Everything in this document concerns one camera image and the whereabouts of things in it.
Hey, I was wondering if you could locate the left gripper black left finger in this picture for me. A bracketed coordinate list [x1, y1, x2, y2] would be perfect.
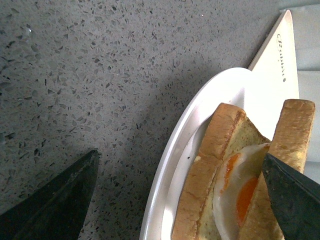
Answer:
[0, 150, 100, 240]

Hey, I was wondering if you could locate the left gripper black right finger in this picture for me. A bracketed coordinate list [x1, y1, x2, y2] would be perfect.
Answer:
[262, 153, 320, 240]

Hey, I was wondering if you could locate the bread slice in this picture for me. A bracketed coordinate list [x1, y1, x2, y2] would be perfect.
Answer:
[171, 103, 269, 240]
[238, 99, 316, 240]

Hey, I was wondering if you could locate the white round plate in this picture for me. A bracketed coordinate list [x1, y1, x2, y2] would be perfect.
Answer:
[139, 67, 281, 240]

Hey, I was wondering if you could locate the fried egg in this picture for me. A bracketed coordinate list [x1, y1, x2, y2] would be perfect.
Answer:
[212, 143, 270, 240]

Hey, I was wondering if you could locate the beige rabbit tray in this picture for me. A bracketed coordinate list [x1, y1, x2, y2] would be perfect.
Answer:
[247, 9, 300, 101]

